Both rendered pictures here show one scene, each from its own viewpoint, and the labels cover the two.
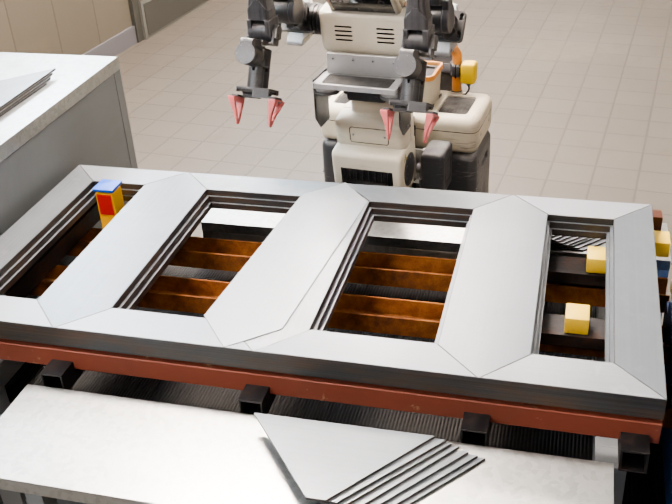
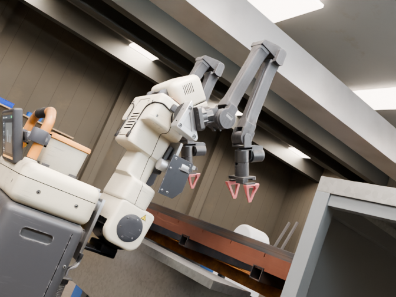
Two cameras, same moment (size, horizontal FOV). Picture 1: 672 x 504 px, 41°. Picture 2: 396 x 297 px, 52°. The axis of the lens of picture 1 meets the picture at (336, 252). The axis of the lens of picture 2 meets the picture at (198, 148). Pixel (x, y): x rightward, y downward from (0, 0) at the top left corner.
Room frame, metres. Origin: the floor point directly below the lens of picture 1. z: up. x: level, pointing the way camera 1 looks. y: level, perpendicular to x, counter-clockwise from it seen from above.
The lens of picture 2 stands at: (3.76, 0.99, 0.80)
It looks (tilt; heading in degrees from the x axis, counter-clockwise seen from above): 11 degrees up; 217
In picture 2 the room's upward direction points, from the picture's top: 22 degrees clockwise
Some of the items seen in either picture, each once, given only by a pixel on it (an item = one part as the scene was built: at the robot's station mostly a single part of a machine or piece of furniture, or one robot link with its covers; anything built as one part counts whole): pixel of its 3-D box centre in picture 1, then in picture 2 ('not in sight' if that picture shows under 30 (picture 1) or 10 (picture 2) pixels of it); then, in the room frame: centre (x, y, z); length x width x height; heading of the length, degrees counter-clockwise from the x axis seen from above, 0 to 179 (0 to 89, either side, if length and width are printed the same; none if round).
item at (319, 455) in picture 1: (355, 470); not in sight; (1.20, -0.01, 0.77); 0.45 x 0.20 x 0.04; 74
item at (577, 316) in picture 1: (577, 318); not in sight; (1.59, -0.51, 0.79); 0.06 x 0.05 x 0.04; 164
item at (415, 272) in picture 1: (332, 264); (209, 261); (2.02, 0.01, 0.70); 1.66 x 0.08 x 0.05; 74
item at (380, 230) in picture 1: (427, 227); (137, 240); (2.25, -0.26, 0.66); 1.30 x 0.20 x 0.03; 74
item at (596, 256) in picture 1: (597, 259); not in sight; (1.82, -0.62, 0.79); 0.06 x 0.05 x 0.04; 164
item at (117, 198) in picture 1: (114, 220); not in sight; (2.19, 0.60, 0.78); 0.05 x 0.05 x 0.19; 74
